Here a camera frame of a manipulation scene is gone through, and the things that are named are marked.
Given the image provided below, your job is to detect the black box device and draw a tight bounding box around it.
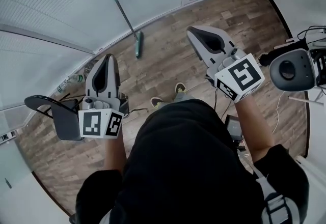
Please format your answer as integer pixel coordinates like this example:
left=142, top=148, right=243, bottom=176
left=224, top=114, right=244, bottom=143

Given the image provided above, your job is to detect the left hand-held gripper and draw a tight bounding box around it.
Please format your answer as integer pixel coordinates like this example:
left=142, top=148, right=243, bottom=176
left=78, top=53, right=129, bottom=141

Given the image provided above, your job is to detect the person's left forearm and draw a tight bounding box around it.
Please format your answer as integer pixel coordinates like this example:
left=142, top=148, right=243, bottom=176
left=101, top=137, right=128, bottom=176

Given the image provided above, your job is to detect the person's left shoe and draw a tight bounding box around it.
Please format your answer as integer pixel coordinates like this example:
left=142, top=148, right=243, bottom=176
left=150, top=96, right=164, bottom=109

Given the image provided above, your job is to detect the teal broom with metal handle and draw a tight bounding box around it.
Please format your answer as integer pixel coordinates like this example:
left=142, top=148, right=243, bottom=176
left=108, top=0, right=145, bottom=60

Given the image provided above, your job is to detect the person's right leg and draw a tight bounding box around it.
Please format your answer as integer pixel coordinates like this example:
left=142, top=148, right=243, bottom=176
left=173, top=91, right=195, bottom=103

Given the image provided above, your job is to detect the black folding chair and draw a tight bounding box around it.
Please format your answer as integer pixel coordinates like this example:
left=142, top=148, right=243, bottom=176
left=23, top=93, right=88, bottom=142

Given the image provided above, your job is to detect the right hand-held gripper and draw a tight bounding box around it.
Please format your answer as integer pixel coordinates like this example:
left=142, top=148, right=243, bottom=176
left=186, top=25, right=266, bottom=103

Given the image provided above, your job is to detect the green label plastic bottle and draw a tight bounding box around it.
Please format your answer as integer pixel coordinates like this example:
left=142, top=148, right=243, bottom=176
left=68, top=73, right=85, bottom=85

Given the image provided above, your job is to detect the person's right forearm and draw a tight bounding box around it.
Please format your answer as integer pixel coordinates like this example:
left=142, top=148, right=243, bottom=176
left=232, top=95, right=275, bottom=165

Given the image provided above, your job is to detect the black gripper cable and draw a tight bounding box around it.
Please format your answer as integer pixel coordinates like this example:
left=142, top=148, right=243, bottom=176
left=123, top=107, right=150, bottom=119
left=213, top=87, right=231, bottom=117

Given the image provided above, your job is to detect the person's black top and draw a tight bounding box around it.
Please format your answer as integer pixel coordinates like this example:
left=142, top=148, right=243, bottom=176
left=75, top=98, right=310, bottom=224

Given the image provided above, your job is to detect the grey shoulder strap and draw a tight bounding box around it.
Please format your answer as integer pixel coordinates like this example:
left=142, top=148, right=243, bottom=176
left=254, top=166, right=302, bottom=224

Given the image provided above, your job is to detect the white cable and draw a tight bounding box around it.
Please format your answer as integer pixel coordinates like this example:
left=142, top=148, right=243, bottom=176
left=270, top=90, right=286, bottom=135

